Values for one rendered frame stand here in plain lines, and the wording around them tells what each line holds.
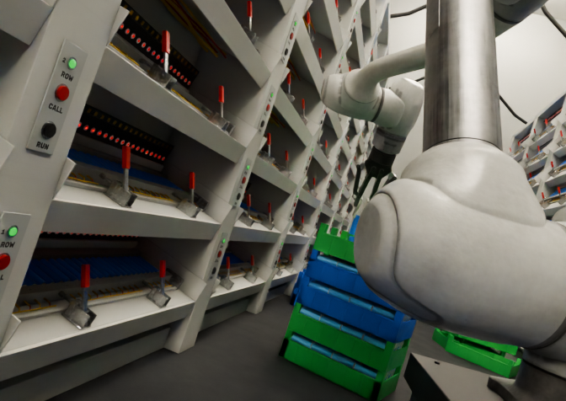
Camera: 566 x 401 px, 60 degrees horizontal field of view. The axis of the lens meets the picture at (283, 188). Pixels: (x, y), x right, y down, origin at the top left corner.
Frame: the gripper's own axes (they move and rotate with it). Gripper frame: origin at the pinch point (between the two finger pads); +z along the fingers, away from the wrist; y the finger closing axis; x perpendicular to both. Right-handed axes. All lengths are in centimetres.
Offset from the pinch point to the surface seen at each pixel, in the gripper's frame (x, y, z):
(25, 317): -91, -54, -5
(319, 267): -20.4, -8.5, 13.2
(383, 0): 140, -4, -62
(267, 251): 19.6, -23.1, 36.4
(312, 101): 45, -24, -18
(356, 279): -25.4, 1.4, 10.4
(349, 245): -19.7, -2.9, 4.1
